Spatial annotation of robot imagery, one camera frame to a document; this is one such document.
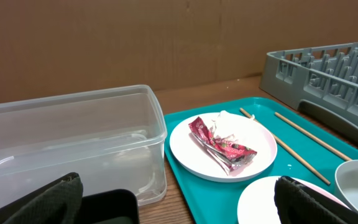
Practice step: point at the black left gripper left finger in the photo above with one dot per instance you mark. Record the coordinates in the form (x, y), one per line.
(56, 202)

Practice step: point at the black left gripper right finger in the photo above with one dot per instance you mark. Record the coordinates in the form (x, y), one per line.
(298, 204)

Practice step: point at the small pink plate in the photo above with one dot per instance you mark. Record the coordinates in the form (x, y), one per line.
(256, 203)

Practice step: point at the red snack wrapper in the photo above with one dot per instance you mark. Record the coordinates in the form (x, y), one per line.
(221, 143)

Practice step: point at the white tissue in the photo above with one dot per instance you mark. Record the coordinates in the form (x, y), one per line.
(230, 127)

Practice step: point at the black tray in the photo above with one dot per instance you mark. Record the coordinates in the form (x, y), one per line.
(116, 206)

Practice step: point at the teal serving tray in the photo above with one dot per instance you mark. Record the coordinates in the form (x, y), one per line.
(213, 202)

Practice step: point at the clear plastic bin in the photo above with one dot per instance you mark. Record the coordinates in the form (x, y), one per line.
(112, 138)

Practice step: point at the large white plate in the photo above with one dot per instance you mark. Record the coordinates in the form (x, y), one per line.
(193, 156)

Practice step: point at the grey dish rack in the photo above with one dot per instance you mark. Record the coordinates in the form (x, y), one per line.
(323, 80)

